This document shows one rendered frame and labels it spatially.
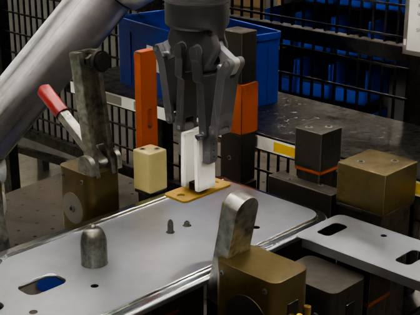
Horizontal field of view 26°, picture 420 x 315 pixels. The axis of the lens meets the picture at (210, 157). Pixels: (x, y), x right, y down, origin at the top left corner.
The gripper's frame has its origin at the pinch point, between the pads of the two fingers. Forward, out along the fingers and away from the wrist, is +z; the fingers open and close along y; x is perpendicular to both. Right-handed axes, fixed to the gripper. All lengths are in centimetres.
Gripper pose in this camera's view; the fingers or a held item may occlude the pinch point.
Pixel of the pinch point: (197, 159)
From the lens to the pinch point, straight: 111.1
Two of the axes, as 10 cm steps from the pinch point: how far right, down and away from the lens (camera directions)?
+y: -7.2, -2.3, 6.6
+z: 0.0, 9.4, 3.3
